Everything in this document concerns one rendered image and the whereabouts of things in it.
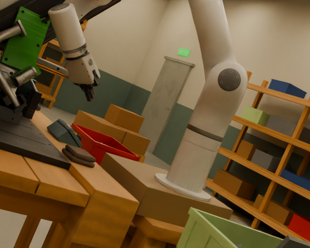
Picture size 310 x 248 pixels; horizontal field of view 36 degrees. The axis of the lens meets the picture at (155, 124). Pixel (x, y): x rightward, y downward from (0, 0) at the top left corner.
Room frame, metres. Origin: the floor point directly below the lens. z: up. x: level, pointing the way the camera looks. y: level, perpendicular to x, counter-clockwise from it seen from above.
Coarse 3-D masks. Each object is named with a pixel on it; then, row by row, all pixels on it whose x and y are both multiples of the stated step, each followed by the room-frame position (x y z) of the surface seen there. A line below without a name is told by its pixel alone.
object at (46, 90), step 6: (84, 24) 10.52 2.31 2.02; (54, 42) 10.22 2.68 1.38; (48, 60) 10.36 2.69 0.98; (54, 60) 10.43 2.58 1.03; (60, 60) 10.89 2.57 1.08; (54, 78) 10.88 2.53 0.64; (60, 78) 10.52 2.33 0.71; (36, 84) 10.34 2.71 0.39; (42, 84) 10.54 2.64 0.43; (60, 84) 10.54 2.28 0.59; (42, 90) 10.43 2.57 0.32; (48, 90) 10.49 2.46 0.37; (42, 96) 10.35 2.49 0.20; (48, 96) 10.44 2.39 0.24; (54, 96) 10.53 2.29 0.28; (42, 102) 10.88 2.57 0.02
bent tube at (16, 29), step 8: (16, 24) 1.62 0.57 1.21; (0, 32) 1.57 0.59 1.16; (8, 32) 1.58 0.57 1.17; (16, 32) 1.60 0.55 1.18; (24, 32) 1.61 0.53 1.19; (0, 40) 1.57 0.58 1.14; (0, 72) 1.56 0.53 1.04; (0, 80) 1.56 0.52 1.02; (8, 88) 1.57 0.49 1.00; (8, 96) 1.58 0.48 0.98; (16, 96) 1.59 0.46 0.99; (16, 104) 1.58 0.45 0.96
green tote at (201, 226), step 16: (192, 208) 1.14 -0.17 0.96; (192, 224) 1.12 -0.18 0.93; (208, 224) 1.05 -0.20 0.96; (224, 224) 1.18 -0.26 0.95; (240, 224) 1.20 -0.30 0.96; (192, 240) 1.09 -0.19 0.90; (208, 240) 1.03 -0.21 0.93; (224, 240) 0.98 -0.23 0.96; (240, 240) 1.20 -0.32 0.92; (256, 240) 1.22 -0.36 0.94; (272, 240) 1.24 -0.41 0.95
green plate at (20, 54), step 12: (24, 12) 1.65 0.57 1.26; (24, 24) 1.65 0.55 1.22; (36, 24) 1.67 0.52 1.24; (48, 24) 1.70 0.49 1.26; (24, 36) 1.65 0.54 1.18; (36, 36) 1.67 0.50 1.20; (12, 48) 1.62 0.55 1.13; (24, 48) 1.64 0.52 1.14; (36, 48) 1.67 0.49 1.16; (0, 60) 1.61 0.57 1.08; (12, 60) 1.62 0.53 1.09; (24, 60) 1.64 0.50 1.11; (36, 60) 1.67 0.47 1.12
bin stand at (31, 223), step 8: (24, 224) 2.08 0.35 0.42; (32, 224) 2.06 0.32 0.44; (56, 224) 1.81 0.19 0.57; (24, 232) 2.05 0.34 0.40; (32, 232) 2.07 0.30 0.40; (48, 232) 1.84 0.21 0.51; (56, 232) 1.82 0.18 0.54; (64, 232) 1.83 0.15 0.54; (24, 240) 2.06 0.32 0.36; (48, 240) 1.82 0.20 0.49; (56, 240) 1.82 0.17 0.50; (64, 240) 2.16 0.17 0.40
